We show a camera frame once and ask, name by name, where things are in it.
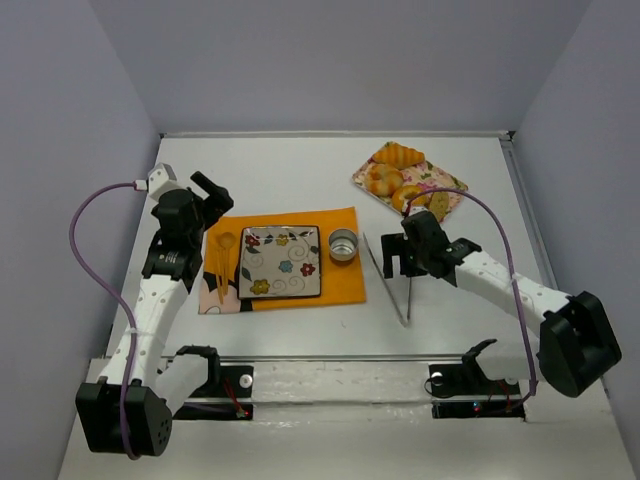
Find striped croissant bread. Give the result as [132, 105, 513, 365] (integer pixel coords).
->
[372, 142, 426, 170]

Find orange cartoon placemat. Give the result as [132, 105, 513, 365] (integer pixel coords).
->
[198, 207, 366, 315]

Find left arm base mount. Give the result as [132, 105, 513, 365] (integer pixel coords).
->
[173, 363, 254, 421]

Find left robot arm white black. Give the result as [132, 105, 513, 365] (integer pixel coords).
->
[75, 164, 234, 460]

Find herb toast slice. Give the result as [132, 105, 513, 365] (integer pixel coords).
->
[429, 191, 449, 222]

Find metal tongs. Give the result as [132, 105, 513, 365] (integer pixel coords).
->
[362, 233, 412, 328]

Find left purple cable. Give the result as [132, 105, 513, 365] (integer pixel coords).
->
[69, 181, 147, 461]

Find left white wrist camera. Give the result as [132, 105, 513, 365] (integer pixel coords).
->
[146, 163, 182, 203]

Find twisted round bread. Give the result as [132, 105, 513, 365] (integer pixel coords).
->
[364, 164, 404, 197]

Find wooden spoon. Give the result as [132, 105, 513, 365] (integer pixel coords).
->
[216, 232, 236, 296]

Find small metal cup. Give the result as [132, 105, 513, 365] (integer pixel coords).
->
[328, 228, 359, 264]

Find golden bagel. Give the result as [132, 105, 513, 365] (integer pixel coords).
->
[391, 185, 429, 214]

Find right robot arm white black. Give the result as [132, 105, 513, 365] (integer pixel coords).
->
[381, 210, 622, 398]

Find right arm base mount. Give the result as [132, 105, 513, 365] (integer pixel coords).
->
[423, 363, 526, 419]

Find aluminium table rail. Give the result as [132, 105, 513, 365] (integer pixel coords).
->
[160, 130, 514, 141]

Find square floral ceramic plate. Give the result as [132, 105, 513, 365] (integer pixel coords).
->
[237, 225, 322, 300]

